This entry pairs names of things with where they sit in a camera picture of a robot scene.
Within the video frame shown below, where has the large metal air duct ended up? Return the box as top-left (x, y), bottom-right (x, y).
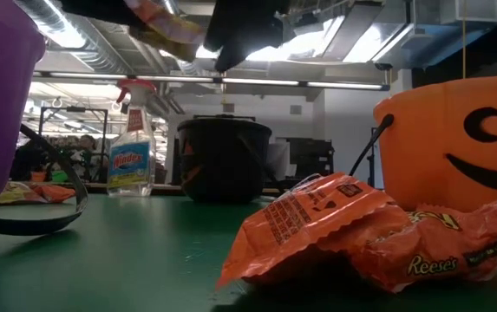
top-left (371, 0), bottom-right (497, 71)

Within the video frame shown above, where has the Windex spray bottle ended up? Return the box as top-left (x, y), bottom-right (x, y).
top-left (107, 79), bottom-right (158, 198)

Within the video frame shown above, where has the orange pumpkin face bucket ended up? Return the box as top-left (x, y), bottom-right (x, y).
top-left (350, 76), bottom-right (497, 218)

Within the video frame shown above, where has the long linear ceiling lamp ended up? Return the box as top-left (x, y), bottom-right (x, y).
top-left (33, 70), bottom-right (391, 92)

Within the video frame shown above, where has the grey box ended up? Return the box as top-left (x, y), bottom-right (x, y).
top-left (269, 142), bottom-right (291, 181)

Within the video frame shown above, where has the yellow Sour Patch candy pack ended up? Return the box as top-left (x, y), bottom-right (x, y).
top-left (0, 180), bottom-right (48, 205)
top-left (126, 0), bottom-right (208, 62)

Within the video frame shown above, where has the orange Reese's candy pack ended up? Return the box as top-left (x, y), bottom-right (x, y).
top-left (317, 197), bottom-right (497, 294)
top-left (30, 182), bottom-right (77, 204)
top-left (215, 172), bottom-right (399, 290)

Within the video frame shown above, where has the black plastic bucket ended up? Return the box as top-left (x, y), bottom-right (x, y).
top-left (177, 117), bottom-right (286, 205)

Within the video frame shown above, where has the thin yellow hanging rod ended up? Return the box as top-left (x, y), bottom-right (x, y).
top-left (461, 17), bottom-right (468, 82)

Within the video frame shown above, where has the black cabinet box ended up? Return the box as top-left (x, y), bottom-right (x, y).
top-left (286, 136), bottom-right (336, 178)

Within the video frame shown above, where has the person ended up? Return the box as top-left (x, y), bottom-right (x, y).
top-left (11, 142), bottom-right (52, 182)
top-left (72, 133), bottom-right (101, 181)

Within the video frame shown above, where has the green felt table mat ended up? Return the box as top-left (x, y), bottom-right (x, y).
top-left (0, 190), bottom-right (497, 312)

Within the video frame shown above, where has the silver ribbed air duct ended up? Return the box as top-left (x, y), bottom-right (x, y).
top-left (13, 0), bottom-right (123, 74)

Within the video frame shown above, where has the black rectangular frame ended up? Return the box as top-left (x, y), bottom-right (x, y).
top-left (193, 114), bottom-right (257, 124)

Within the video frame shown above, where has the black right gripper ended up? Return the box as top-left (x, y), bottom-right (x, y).
top-left (203, 0), bottom-right (292, 74)

